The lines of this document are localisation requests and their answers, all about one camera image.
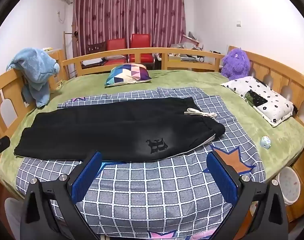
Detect pile of cardboard and papers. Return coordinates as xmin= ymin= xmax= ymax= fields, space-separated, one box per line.
xmin=154 ymin=32 xmax=225 ymax=68

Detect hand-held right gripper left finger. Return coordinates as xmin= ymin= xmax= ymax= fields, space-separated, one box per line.
xmin=20 ymin=151 xmax=104 ymax=240

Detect white flower print pillow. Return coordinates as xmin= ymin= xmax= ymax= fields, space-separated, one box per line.
xmin=221 ymin=76 xmax=295 ymax=127

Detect wooden coat rack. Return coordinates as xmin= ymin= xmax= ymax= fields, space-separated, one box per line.
xmin=63 ymin=31 xmax=79 ymax=80

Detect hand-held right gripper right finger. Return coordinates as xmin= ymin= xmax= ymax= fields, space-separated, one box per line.
xmin=206 ymin=151 xmax=289 ymax=240

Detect small pale blue toy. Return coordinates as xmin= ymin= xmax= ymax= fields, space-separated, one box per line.
xmin=259 ymin=135 xmax=273 ymax=148

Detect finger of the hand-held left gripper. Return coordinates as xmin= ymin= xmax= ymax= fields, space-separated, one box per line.
xmin=0 ymin=135 xmax=11 ymax=167

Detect dark wooden chair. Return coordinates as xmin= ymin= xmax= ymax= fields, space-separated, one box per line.
xmin=87 ymin=42 xmax=107 ymax=53

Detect green bed blanket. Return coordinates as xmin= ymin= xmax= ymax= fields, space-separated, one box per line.
xmin=0 ymin=69 xmax=304 ymax=188

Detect colourful geometric pillow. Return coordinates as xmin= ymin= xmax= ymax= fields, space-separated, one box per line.
xmin=105 ymin=64 xmax=152 ymax=87

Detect black pants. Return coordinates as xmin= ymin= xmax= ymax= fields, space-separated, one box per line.
xmin=14 ymin=96 xmax=226 ymax=162

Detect white plastic basin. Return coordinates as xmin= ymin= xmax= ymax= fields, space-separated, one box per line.
xmin=272 ymin=166 xmax=300 ymax=205

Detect red chair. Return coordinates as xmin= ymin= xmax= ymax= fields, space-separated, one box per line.
xmin=106 ymin=38 xmax=127 ymax=64
xmin=130 ymin=33 xmax=154 ymax=69

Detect dark cloth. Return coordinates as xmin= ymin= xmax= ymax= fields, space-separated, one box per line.
xmin=245 ymin=91 xmax=268 ymax=110

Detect grey checked blanket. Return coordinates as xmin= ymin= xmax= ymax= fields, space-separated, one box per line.
xmin=15 ymin=87 xmax=268 ymax=240

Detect pink striped curtain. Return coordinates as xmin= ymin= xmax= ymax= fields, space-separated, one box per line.
xmin=72 ymin=0 xmax=187 ymax=58

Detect blue plush toy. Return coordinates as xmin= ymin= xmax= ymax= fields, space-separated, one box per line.
xmin=6 ymin=47 xmax=60 ymax=108

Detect wooden bed frame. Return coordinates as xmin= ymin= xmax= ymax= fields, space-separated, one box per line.
xmin=0 ymin=45 xmax=304 ymax=230

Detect purple plush toy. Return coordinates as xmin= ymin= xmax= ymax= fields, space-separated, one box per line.
xmin=221 ymin=48 xmax=251 ymax=81

